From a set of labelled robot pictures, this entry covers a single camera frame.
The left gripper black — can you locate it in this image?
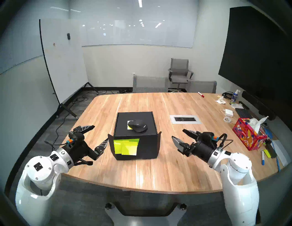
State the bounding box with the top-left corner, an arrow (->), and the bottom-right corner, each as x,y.
62,125 -> 109,166

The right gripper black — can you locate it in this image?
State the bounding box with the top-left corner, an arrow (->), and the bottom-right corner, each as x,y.
172,129 -> 219,162

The black Logitech computer mouse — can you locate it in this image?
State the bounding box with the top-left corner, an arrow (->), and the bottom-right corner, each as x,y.
128,120 -> 148,133

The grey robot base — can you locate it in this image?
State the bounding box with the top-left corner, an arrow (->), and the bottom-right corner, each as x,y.
104,202 -> 187,226

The black cardboard box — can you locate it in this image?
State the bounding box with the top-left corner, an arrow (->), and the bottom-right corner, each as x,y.
108,111 -> 162,161

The colourful Kleenex tissue box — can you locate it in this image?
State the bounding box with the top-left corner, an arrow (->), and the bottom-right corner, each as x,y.
232,118 -> 268,151

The silver table power outlet panel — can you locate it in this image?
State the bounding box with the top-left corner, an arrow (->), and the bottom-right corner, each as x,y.
169,115 -> 202,125

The neon yellow sticky note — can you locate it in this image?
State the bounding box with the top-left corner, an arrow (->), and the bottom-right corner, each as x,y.
122,139 -> 140,156
113,139 -> 129,154

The grey plain mesh chair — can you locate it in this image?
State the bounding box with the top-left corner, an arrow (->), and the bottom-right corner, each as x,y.
187,80 -> 217,94

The black keyboard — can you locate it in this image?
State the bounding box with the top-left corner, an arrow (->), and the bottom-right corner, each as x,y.
235,108 -> 253,119

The Expo cleaner spray bottle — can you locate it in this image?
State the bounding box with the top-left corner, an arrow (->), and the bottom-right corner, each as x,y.
230,90 -> 241,105

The grey ribbed mesh chair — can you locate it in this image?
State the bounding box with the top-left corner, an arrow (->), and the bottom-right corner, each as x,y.
133,74 -> 169,93

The grey office chair with armrests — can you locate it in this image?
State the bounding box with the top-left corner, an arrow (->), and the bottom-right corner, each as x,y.
168,58 -> 194,92

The white tissue sheet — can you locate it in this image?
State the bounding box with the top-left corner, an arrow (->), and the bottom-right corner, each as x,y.
248,116 -> 269,134

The black video bar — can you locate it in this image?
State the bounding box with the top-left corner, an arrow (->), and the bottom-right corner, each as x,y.
241,91 -> 276,121

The blue flat packet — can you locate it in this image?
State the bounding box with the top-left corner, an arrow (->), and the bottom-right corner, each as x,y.
262,126 -> 274,139

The black whiteboard eraser block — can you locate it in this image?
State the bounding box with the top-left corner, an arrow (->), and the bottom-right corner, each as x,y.
265,139 -> 277,159

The mobile whiteboard on black stand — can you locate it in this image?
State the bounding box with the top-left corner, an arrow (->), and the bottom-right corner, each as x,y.
39,19 -> 99,120

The black floor cable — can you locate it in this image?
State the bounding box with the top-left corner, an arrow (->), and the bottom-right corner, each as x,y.
55,90 -> 114,146

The right wrist camera cable black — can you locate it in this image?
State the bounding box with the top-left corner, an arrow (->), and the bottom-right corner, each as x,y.
217,133 -> 234,151

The white coiled charger cable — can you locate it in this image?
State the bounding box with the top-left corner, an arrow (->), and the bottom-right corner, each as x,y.
220,109 -> 235,124

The large black wall television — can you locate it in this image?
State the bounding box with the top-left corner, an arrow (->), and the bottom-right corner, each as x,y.
218,6 -> 292,107

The wide glass wall whiteboard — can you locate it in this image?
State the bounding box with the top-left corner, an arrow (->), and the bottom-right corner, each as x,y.
79,19 -> 196,49

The glass wall whiteboard with scribbles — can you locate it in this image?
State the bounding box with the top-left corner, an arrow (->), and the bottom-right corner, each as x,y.
0,9 -> 70,75

